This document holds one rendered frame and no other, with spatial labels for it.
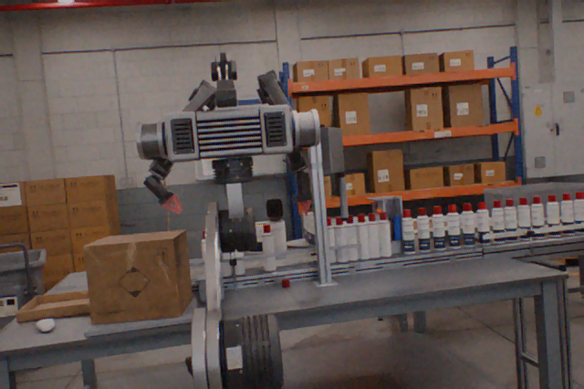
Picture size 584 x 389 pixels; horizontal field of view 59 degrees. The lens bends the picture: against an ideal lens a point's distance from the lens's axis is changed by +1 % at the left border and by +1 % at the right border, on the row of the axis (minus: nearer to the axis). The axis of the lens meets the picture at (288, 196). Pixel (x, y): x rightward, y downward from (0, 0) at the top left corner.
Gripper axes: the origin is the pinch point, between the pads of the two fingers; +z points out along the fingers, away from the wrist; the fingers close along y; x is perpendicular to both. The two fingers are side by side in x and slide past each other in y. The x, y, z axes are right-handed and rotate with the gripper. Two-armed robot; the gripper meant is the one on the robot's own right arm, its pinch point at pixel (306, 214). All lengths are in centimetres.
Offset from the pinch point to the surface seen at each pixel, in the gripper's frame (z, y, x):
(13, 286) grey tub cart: 47, 180, -155
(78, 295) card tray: 24, 103, 2
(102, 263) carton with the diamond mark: 2, 83, 53
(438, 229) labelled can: 12, -58, 16
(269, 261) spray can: 16.5, 21.5, 16.7
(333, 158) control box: -25.6, -7.2, 28.8
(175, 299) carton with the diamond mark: 17, 60, 57
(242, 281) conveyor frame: 23.0, 34.3, 19.4
